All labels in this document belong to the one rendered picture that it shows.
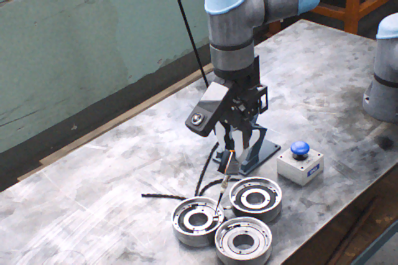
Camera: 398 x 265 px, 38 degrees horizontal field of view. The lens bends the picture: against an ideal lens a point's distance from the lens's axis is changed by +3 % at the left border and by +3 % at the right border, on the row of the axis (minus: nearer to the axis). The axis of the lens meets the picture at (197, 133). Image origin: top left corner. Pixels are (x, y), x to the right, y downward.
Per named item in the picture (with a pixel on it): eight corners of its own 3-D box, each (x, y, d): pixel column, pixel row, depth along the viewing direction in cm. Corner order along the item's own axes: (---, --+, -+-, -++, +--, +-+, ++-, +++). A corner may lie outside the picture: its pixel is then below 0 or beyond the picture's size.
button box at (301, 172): (303, 187, 121) (303, 169, 119) (277, 173, 126) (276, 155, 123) (326, 168, 126) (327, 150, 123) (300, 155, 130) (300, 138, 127)
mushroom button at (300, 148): (301, 172, 122) (301, 153, 119) (286, 163, 124) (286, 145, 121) (313, 162, 124) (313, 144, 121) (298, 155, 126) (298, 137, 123)
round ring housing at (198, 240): (231, 244, 111) (229, 228, 108) (177, 254, 110) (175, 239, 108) (219, 206, 119) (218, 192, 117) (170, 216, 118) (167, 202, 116)
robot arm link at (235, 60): (233, 55, 94) (198, 42, 99) (235, 79, 96) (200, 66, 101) (262, 37, 98) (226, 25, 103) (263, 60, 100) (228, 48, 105)
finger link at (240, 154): (267, 155, 112) (262, 115, 107) (247, 170, 109) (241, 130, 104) (255, 150, 114) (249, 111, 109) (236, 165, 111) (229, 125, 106)
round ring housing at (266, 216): (273, 187, 122) (272, 172, 120) (289, 221, 114) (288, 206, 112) (225, 197, 121) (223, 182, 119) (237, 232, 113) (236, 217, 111)
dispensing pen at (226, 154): (203, 210, 113) (229, 130, 110) (216, 209, 116) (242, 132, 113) (211, 215, 111) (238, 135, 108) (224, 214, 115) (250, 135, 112)
